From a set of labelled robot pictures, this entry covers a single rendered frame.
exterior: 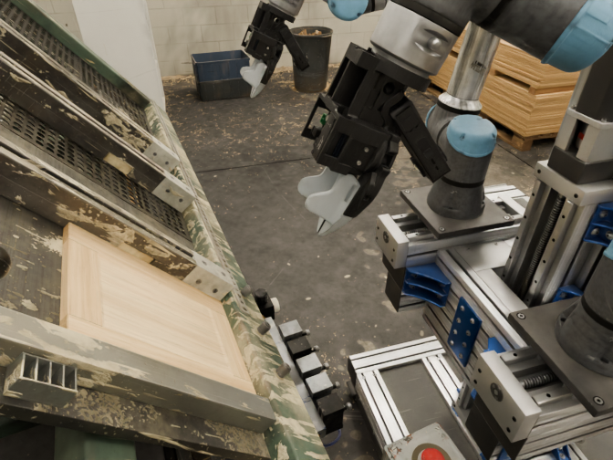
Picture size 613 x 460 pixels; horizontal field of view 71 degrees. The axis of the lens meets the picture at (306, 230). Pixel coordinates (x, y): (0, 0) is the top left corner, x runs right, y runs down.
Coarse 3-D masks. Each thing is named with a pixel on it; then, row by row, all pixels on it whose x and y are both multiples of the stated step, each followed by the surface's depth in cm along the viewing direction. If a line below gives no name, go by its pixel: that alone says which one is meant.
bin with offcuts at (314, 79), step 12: (300, 36) 467; (312, 36) 465; (324, 36) 469; (300, 48) 477; (312, 48) 475; (324, 48) 480; (312, 60) 483; (324, 60) 489; (300, 72) 495; (312, 72) 492; (324, 72) 499; (300, 84) 505; (312, 84) 501; (324, 84) 509
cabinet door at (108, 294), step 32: (64, 256) 74; (96, 256) 79; (128, 256) 88; (64, 288) 67; (96, 288) 72; (128, 288) 80; (160, 288) 89; (192, 288) 101; (64, 320) 62; (96, 320) 66; (128, 320) 73; (160, 320) 80; (192, 320) 90; (224, 320) 101; (160, 352) 72; (192, 352) 81; (224, 352) 90
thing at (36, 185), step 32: (0, 160) 71; (32, 160) 76; (0, 192) 73; (32, 192) 76; (64, 192) 78; (64, 224) 81; (96, 224) 84; (128, 224) 87; (160, 256) 94; (192, 256) 102; (224, 288) 106
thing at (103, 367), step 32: (0, 320) 50; (32, 320) 53; (0, 352) 49; (32, 352) 51; (64, 352) 53; (96, 352) 58; (128, 352) 63; (96, 384) 58; (128, 384) 60; (160, 384) 63; (192, 384) 69; (224, 384) 76; (224, 416) 74; (256, 416) 78
